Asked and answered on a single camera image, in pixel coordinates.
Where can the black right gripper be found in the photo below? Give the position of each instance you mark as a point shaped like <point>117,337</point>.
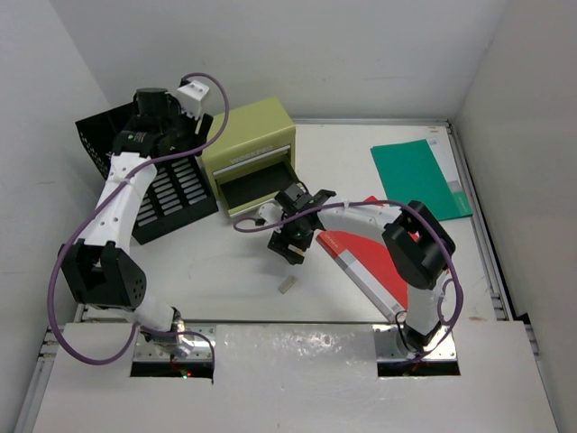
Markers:
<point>279,242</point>

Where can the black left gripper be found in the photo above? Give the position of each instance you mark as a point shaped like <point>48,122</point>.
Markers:
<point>194,141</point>

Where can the beige eraser stick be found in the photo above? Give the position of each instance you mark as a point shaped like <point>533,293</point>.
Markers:
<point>287,284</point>

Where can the olive green drawer cabinet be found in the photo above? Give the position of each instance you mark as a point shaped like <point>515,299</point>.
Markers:
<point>254,158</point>

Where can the tan eraser block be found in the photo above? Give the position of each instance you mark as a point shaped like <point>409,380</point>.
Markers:
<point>295,249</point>

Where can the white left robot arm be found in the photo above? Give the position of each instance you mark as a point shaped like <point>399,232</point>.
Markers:
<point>96,261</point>

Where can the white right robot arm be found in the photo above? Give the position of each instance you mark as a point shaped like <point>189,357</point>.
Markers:
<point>418,246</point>

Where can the black perforated file organizer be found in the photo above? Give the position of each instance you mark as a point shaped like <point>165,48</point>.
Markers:
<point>178,196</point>

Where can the red file folder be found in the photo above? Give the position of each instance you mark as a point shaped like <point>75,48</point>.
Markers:
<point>369,266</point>

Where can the green clip folder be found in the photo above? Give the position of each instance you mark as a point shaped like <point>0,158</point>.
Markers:
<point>422,170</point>

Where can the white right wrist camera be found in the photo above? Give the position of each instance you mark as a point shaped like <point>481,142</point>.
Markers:
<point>268,214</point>

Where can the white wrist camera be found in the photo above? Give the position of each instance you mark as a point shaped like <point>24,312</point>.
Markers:
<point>268,214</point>
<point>191,97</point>

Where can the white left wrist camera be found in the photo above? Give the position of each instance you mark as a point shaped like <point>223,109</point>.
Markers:
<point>191,97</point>

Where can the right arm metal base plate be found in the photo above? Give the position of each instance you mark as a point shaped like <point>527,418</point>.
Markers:
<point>389,347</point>

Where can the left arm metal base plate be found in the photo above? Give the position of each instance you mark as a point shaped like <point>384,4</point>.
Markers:
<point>196,344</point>

